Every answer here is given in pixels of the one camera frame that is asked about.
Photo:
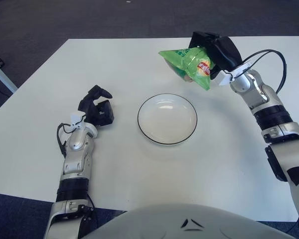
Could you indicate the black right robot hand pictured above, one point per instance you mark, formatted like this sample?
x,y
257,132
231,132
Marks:
x,y
224,52

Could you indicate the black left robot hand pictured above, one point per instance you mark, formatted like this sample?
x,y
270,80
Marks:
x,y
89,109

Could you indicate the green chips snack bag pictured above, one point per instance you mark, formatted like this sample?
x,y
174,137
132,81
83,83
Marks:
x,y
189,64

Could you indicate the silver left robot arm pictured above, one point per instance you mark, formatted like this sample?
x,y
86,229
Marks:
x,y
76,142

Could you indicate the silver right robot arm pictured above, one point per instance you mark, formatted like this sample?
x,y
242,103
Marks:
x,y
254,92

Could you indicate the white plate black rim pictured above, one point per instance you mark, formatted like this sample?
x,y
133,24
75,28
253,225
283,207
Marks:
x,y
167,119

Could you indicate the white left wrist connector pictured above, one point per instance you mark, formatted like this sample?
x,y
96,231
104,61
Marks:
x,y
76,119

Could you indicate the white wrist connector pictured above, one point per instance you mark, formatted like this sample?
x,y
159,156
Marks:
x,y
221,78
76,119

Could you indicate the white right wrist connector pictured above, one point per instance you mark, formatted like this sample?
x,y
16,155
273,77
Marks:
x,y
221,78

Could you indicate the grey robot torso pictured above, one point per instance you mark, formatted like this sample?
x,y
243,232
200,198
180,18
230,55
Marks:
x,y
189,224

